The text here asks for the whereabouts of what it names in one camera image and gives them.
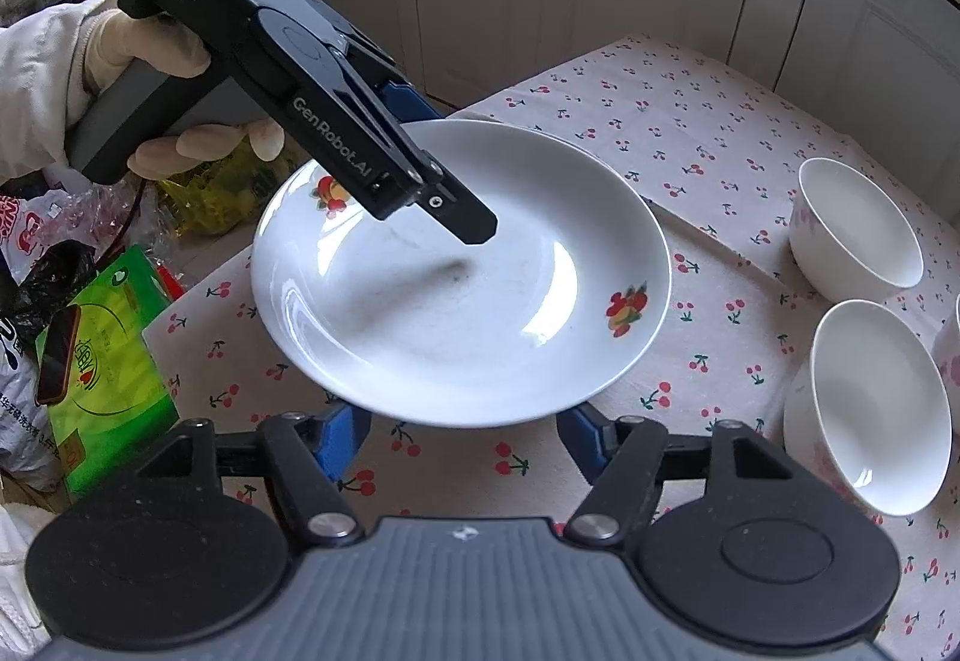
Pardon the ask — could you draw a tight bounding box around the green carton box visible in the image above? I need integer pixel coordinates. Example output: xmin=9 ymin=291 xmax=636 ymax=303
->
xmin=35 ymin=245 xmax=182 ymax=498

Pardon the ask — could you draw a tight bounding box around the person's left forearm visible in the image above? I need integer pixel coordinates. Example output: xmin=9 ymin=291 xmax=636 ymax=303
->
xmin=0 ymin=0 xmax=121 ymax=184

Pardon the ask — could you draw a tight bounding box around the white printed sack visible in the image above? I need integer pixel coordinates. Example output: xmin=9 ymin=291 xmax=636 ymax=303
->
xmin=0 ymin=312 xmax=65 ymax=486

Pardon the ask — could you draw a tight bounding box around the red and white plastic bag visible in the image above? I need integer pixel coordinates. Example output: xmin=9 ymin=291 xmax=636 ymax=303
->
xmin=0 ymin=185 xmax=80 ymax=283

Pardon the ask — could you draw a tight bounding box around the person's left hand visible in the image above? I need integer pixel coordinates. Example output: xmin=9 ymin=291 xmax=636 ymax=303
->
xmin=82 ymin=5 xmax=287 ymax=182

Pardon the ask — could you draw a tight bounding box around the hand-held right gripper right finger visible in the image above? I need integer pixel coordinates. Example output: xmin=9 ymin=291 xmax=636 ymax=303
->
xmin=556 ymin=404 xmax=794 ymax=546

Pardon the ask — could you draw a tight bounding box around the cherry-print tablecloth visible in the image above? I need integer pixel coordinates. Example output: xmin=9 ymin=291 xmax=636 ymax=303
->
xmin=141 ymin=35 xmax=960 ymax=661

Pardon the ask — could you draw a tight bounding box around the yellow plastic bag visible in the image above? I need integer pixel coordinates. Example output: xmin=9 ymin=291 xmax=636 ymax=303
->
xmin=159 ymin=134 xmax=305 ymax=236

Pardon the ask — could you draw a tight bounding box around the white fruit-print plate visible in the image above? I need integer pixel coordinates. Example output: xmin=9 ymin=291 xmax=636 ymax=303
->
xmin=250 ymin=119 xmax=673 ymax=429

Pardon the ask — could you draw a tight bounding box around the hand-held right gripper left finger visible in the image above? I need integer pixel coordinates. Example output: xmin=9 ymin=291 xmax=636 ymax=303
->
xmin=133 ymin=402 xmax=374 ymax=546

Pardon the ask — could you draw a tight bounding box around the black smartphone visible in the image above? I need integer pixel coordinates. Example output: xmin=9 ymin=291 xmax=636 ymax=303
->
xmin=37 ymin=305 xmax=85 ymax=406

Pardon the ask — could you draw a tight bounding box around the black plastic bag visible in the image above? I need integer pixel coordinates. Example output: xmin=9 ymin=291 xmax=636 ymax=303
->
xmin=11 ymin=239 xmax=102 ymax=336

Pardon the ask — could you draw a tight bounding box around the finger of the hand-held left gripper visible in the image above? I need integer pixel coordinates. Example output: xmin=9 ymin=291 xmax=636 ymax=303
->
xmin=405 ymin=157 xmax=498 ymax=248
xmin=330 ymin=27 xmax=445 ymax=124

